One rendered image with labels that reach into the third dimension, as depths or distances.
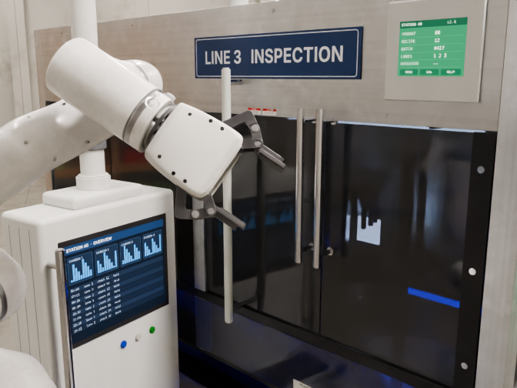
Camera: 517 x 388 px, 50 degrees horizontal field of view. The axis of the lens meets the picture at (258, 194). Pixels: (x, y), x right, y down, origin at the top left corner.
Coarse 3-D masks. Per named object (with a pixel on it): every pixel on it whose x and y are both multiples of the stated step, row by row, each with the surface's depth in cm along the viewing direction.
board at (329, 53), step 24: (216, 48) 163; (240, 48) 156; (264, 48) 150; (288, 48) 144; (312, 48) 139; (336, 48) 134; (360, 48) 129; (216, 72) 164; (240, 72) 158; (264, 72) 151; (288, 72) 146; (312, 72) 140; (336, 72) 135; (360, 72) 130
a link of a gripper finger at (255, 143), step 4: (244, 140) 72; (248, 140) 72; (252, 140) 72; (256, 140) 72; (260, 140) 72; (244, 144) 72; (248, 144) 72; (252, 144) 72; (256, 144) 72; (260, 144) 72; (240, 148) 72; (244, 148) 72; (248, 148) 72; (252, 148) 72; (256, 148) 72; (240, 152) 75; (244, 152) 75
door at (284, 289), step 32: (288, 128) 150; (256, 160) 160; (288, 160) 152; (256, 192) 162; (288, 192) 154; (256, 224) 164; (288, 224) 156; (256, 256) 166; (288, 256) 157; (224, 288) 179; (256, 288) 168; (288, 288) 159; (320, 288) 151; (288, 320) 161; (320, 320) 153
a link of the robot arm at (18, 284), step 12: (0, 252) 93; (0, 264) 93; (12, 264) 95; (0, 276) 93; (12, 276) 95; (24, 276) 98; (0, 288) 92; (12, 288) 94; (24, 288) 97; (12, 300) 94; (24, 300) 98; (12, 312) 95
